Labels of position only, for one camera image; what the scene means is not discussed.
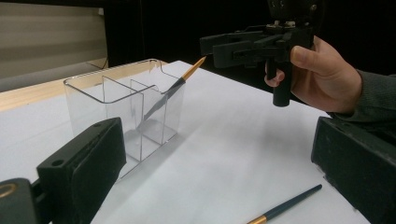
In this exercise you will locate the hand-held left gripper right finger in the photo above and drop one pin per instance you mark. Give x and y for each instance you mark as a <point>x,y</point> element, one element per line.
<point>358,168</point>

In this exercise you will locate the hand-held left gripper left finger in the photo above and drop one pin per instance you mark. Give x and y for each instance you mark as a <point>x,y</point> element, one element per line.
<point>81,168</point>

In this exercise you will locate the dark paintbrush with gold ferrule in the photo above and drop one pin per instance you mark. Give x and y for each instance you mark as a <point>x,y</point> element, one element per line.
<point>289,203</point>
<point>174,88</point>

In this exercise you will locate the clear acrylic divided organizer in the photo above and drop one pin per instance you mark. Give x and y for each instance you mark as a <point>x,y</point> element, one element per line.
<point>124,102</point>

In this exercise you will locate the black curtain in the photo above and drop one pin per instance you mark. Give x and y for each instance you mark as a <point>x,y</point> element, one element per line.
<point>186,25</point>

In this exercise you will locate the white table mat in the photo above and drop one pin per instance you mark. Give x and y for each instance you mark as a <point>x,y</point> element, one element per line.
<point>233,140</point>

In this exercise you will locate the wooden table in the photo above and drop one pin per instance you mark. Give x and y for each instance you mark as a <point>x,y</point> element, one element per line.
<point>31,93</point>

